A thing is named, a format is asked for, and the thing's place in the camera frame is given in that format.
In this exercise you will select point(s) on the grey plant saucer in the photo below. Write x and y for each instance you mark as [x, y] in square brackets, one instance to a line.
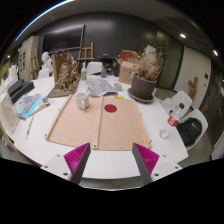
[133, 96]

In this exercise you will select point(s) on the colourful book stack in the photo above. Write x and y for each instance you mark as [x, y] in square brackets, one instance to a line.
[26, 106]

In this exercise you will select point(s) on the grey pot with dried plant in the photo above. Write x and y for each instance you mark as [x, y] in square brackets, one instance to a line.
[143, 86]

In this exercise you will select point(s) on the small yellow tag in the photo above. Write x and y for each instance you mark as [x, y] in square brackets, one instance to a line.
[118, 97]

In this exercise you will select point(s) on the red box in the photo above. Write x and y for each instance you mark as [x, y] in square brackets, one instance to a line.
[129, 55]

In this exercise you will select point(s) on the beige wooden drawing board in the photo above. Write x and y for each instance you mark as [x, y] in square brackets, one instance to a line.
[83, 126]

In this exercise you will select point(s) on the red and wood marker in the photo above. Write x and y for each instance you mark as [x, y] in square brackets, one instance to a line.
[41, 108]

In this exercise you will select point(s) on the small clear glass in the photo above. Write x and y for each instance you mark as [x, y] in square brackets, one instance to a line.
[164, 133]

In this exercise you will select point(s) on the small paint jar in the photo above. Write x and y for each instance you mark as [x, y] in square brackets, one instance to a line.
[45, 99]

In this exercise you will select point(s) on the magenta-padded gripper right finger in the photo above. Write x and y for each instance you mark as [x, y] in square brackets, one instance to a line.
[147, 159]

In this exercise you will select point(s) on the white bottle with green label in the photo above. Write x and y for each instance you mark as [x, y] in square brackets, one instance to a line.
[84, 72]

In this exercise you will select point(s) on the white plaster bust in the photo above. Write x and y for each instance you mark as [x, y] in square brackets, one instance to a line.
[46, 61]

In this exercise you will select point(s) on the white ceramic mug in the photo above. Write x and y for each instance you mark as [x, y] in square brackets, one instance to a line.
[81, 100]

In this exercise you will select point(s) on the clear bottle with red label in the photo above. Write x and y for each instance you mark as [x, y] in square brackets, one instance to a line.
[173, 119]

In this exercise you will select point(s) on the black wall screen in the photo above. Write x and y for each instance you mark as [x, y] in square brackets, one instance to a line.
[63, 38]

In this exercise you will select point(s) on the brown cardboard box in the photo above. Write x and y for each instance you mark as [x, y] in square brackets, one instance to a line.
[126, 71]

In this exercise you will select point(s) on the black flat box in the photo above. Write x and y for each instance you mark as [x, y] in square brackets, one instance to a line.
[20, 90]

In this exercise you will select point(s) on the wooden figure statue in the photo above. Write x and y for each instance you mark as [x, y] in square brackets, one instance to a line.
[193, 87]

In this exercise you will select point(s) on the wooden easel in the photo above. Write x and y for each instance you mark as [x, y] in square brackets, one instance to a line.
[85, 55]

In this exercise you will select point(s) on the thin wooden brush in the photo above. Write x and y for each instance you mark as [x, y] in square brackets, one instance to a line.
[30, 126]

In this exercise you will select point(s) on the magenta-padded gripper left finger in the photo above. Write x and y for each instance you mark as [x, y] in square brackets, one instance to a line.
[76, 159]

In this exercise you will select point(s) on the flat round red coaster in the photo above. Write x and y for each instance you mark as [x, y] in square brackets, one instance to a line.
[110, 108]

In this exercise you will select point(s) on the long ceiling light panel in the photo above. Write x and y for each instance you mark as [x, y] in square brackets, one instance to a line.
[40, 16]

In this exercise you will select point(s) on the small white cup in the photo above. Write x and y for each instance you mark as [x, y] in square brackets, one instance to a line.
[117, 86]

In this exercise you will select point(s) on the white plaster torso statue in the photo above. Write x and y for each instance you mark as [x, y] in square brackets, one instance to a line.
[150, 50]

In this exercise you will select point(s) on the white plastic chair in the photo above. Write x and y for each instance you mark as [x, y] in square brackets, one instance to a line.
[181, 99]
[200, 116]
[94, 68]

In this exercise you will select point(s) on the printed newspaper sheets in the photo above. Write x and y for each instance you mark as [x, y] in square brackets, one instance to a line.
[98, 86]

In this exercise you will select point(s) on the black backpack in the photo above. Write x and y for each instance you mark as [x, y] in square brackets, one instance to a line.
[189, 130]

